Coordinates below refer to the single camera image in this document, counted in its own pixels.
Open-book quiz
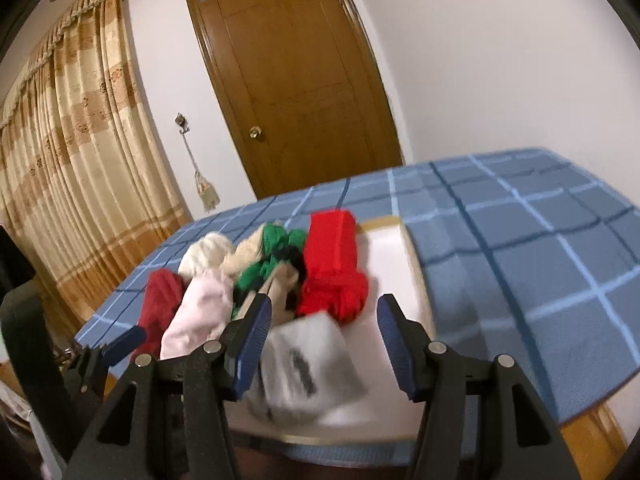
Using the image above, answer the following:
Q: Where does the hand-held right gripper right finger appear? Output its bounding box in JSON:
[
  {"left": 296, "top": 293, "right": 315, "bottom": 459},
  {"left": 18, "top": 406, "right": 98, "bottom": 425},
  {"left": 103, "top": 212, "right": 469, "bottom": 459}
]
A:
[{"left": 376, "top": 294, "right": 583, "bottom": 480}]

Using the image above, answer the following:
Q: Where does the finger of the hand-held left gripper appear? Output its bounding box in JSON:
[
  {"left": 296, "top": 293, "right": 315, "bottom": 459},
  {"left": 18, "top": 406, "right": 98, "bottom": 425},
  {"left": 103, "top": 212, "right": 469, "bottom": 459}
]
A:
[{"left": 62, "top": 326, "right": 147, "bottom": 403}]

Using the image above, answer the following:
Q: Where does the bright red sock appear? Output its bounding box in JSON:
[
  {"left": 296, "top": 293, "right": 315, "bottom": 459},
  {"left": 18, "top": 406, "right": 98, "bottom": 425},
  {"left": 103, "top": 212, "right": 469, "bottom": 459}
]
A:
[{"left": 295, "top": 210, "right": 369, "bottom": 323}]

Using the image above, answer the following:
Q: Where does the blue checked cloth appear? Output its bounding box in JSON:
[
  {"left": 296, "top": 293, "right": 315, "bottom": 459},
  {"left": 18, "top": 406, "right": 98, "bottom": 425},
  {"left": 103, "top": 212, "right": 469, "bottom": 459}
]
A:
[{"left": 75, "top": 147, "right": 640, "bottom": 466}]

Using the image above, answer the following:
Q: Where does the wooden door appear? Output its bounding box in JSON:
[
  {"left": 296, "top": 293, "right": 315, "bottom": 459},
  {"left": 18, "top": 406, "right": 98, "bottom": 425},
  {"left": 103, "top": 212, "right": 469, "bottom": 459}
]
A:
[{"left": 180, "top": 0, "right": 406, "bottom": 201}]

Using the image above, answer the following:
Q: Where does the beige patterned curtain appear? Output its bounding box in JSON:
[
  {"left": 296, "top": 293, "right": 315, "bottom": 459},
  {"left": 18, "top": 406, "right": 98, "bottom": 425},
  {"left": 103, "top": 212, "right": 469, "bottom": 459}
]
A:
[{"left": 0, "top": 0, "right": 193, "bottom": 336}]

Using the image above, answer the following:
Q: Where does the tasselled curtain tieback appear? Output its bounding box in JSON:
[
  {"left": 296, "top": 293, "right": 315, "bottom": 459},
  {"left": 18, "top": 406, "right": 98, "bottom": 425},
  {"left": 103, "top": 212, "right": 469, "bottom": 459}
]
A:
[{"left": 182, "top": 135, "right": 221, "bottom": 212}]

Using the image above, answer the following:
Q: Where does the pale pink dotted underwear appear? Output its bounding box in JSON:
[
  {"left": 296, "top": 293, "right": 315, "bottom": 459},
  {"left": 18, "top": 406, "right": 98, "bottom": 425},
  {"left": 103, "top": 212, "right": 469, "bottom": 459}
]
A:
[{"left": 159, "top": 266, "right": 235, "bottom": 361}]

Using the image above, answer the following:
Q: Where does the shallow cardboard tray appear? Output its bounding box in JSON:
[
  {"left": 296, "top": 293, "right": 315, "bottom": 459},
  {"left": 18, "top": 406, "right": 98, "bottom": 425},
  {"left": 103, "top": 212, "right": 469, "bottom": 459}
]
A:
[{"left": 220, "top": 217, "right": 438, "bottom": 448}]

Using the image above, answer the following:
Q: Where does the cream sock bundle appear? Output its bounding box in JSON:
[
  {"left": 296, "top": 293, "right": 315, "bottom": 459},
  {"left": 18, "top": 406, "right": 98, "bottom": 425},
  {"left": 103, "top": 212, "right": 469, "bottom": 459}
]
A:
[{"left": 179, "top": 231, "right": 236, "bottom": 281}]

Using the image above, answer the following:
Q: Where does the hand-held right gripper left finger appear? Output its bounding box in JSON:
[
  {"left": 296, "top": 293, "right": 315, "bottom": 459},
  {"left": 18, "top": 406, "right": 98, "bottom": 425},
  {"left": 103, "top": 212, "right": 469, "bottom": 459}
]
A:
[{"left": 65, "top": 292, "right": 273, "bottom": 480}]

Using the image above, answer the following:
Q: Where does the green black sock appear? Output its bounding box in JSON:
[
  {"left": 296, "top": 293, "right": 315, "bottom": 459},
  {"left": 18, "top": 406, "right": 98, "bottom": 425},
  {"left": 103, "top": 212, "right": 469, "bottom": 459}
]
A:
[{"left": 232, "top": 222, "right": 308, "bottom": 318}]

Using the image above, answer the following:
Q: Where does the grey sock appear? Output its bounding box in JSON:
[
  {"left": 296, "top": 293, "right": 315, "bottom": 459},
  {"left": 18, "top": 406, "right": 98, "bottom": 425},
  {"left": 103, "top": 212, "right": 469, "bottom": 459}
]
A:
[{"left": 247, "top": 312, "right": 368, "bottom": 421}]

